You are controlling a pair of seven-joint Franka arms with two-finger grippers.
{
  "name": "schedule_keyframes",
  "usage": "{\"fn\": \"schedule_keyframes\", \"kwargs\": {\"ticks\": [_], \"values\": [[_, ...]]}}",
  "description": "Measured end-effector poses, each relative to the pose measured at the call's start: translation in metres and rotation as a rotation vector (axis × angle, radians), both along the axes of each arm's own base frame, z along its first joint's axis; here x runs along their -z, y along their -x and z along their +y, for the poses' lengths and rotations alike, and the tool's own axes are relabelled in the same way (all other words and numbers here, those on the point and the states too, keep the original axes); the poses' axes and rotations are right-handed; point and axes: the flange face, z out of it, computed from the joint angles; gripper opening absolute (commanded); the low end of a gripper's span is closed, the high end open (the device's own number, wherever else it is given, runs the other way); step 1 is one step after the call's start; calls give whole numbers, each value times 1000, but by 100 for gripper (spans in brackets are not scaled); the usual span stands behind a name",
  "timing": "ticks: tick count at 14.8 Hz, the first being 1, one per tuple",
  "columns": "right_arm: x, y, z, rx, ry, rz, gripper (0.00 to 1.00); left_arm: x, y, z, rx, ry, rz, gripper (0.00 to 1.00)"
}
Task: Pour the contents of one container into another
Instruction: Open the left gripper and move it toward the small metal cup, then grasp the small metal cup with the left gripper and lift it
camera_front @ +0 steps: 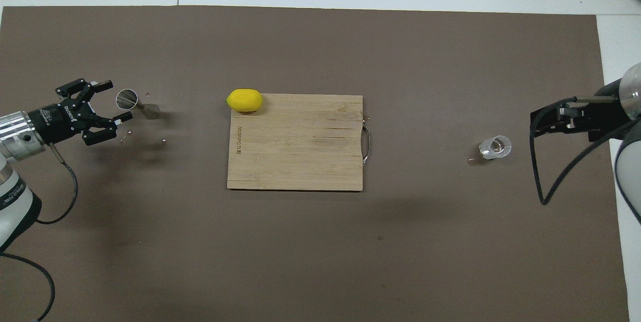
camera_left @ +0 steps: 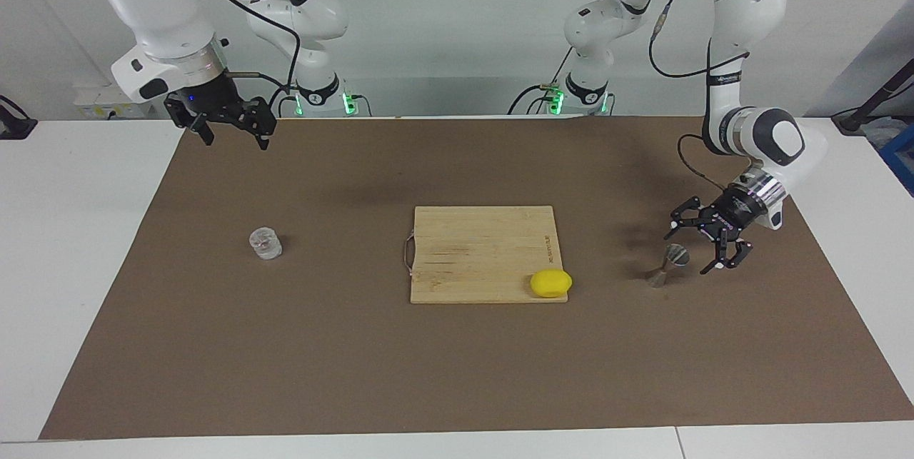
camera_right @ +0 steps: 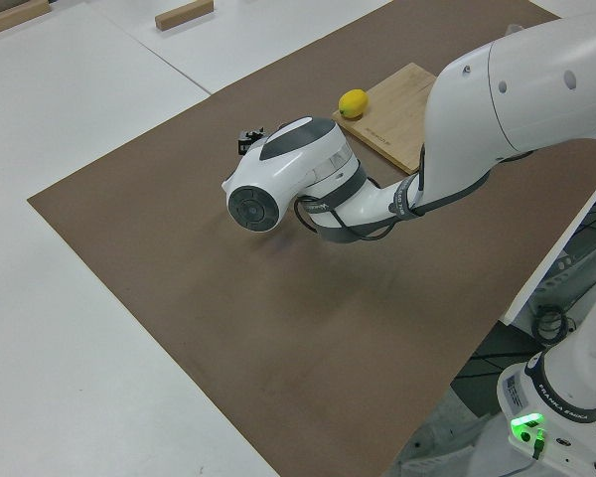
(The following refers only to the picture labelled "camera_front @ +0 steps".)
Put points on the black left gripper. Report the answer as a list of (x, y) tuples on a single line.
[(57, 121)]

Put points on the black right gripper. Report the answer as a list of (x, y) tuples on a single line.
[(603, 121)]

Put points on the steel cocktail jigger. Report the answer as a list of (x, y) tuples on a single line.
[(127, 99)]

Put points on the small clear glass cup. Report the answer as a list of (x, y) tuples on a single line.
[(496, 147)]

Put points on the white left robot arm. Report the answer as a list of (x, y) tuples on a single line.
[(15, 197)]

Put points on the yellow lemon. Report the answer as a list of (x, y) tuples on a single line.
[(244, 100)]

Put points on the bamboo cutting board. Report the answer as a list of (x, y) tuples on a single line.
[(295, 146)]

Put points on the brown table mat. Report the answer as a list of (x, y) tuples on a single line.
[(300, 262)]

